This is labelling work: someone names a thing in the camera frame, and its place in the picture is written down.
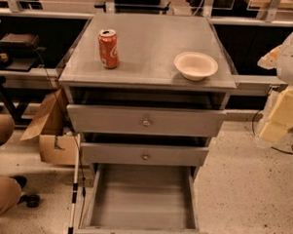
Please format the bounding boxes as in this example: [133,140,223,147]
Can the grey open bottom drawer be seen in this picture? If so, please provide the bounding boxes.
[76,164,205,234]

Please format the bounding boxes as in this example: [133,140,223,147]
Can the red coke can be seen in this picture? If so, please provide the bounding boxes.
[98,29,120,68]

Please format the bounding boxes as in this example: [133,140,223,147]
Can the grey middle drawer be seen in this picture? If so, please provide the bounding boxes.
[81,133,208,167]

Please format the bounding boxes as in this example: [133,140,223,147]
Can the person's tan trouser legs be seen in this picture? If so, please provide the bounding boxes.
[0,113,25,219]

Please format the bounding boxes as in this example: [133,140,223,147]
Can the white and black pole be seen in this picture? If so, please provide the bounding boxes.
[67,134,81,234]

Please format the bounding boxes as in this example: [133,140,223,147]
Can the grey drawer cabinet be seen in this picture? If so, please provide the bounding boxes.
[51,10,241,234]

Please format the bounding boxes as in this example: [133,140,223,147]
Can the black chair base with wheel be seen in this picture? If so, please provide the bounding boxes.
[13,175,41,208]

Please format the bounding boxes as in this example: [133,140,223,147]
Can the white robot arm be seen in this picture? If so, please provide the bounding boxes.
[257,32,293,147]

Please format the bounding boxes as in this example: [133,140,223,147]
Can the black device on stand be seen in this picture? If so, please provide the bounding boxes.
[0,20,47,126]

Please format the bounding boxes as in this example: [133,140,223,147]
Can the black cable beside cabinet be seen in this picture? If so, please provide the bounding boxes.
[24,47,92,229]

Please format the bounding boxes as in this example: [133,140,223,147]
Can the grey top drawer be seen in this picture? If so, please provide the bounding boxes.
[65,87,229,139]

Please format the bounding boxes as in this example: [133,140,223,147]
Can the black cable on floor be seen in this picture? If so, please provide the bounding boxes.
[249,108,293,168]

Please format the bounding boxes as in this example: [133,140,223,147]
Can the white paper bowl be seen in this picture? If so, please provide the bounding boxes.
[173,52,218,81]

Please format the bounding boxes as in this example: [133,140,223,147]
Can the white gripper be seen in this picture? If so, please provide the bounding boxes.
[260,87,293,143]

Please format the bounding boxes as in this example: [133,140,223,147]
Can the brown cardboard box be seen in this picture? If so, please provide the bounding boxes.
[20,89,76,166]

